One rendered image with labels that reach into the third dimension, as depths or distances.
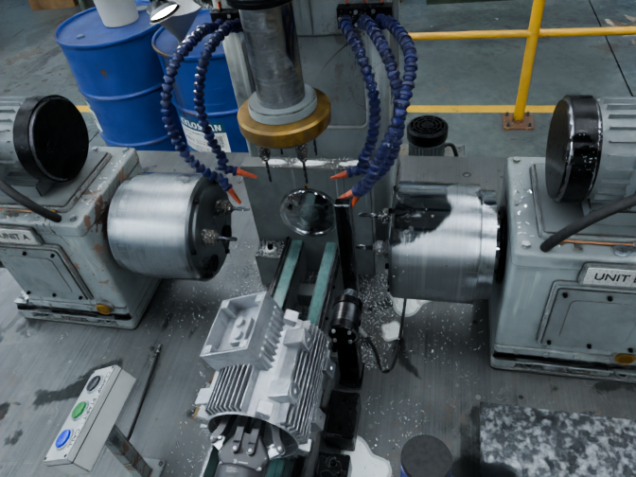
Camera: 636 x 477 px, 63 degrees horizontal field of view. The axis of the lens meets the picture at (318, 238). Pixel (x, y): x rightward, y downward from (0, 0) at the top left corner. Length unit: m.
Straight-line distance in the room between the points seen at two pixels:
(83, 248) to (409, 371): 0.77
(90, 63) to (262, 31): 2.11
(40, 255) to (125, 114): 1.81
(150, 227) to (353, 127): 0.51
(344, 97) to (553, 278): 0.58
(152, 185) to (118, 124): 1.90
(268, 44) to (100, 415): 0.67
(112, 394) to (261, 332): 0.28
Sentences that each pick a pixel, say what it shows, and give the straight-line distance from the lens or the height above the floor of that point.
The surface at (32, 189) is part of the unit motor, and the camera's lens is 1.30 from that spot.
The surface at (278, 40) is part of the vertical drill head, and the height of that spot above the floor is 1.48.
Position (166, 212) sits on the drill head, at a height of 1.15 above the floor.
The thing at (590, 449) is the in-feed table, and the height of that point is 0.92.
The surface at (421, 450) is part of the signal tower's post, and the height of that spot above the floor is 1.22.
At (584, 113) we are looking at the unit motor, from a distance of 0.94.
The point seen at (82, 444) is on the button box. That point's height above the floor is 1.07.
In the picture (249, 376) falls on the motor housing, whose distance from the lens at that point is 0.89.
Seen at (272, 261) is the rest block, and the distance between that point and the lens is 1.33.
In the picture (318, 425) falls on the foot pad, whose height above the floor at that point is 1.01.
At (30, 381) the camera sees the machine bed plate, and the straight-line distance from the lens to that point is 1.47.
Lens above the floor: 1.84
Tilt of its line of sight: 44 degrees down
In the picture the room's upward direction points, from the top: 9 degrees counter-clockwise
